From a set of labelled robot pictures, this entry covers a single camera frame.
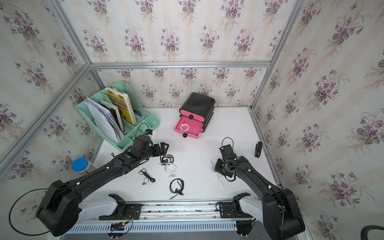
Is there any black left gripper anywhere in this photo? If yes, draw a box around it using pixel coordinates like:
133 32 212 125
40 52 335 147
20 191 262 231
138 141 170 163

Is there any pink drawer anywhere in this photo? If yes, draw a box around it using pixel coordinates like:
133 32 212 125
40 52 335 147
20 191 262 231
174 116 204 139
180 110 206 122

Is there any black earphones bottom coil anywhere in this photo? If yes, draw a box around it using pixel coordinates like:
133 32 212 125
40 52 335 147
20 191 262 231
169 178 185 200

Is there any black earphones coil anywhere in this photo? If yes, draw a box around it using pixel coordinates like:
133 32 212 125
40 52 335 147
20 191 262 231
169 178 185 200
160 154 175 166

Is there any pink top drawer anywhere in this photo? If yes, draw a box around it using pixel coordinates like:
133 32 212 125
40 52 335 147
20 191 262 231
180 110 206 122

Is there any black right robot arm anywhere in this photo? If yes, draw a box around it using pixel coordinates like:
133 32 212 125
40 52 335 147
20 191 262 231
215 145 306 240

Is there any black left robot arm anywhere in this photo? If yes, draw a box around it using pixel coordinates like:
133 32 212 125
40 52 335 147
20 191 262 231
36 135 169 237

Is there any black earphones top coil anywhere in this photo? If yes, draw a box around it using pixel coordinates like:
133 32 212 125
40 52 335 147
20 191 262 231
160 154 175 166

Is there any black drawer cabinet shell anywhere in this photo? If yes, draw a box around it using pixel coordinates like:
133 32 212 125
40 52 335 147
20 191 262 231
179 92 216 133

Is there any green plastic file organizer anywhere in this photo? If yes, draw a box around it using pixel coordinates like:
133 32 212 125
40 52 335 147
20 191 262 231
76 81 160 152

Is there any small black clip device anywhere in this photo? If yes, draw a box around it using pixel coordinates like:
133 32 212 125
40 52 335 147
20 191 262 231
254 141 263 158

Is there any white paper stack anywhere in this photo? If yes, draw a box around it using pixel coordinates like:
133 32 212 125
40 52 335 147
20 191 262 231
85 98 124 144

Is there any dark thin book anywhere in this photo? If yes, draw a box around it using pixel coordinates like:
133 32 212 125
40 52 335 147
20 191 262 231
100 100 124 132

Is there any yellow book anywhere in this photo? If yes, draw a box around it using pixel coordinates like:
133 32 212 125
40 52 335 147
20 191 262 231
105 87 137 126

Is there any blue lidded shiny can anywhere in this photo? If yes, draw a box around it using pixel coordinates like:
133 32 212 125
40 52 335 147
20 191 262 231
71 158 96 175

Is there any black office chair edge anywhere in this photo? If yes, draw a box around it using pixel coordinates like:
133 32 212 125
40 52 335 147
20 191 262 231
360 225 384 240

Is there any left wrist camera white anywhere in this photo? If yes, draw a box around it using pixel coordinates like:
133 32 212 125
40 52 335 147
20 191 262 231
144 129 154 136

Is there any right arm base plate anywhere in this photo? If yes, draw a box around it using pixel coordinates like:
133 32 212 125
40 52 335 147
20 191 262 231
215 193 253 219

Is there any aluminium mounting rail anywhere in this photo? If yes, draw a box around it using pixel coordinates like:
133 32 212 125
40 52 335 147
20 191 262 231
53 197 304 224

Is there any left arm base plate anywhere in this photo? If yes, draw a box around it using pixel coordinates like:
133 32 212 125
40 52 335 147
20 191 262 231
99 194 142 221

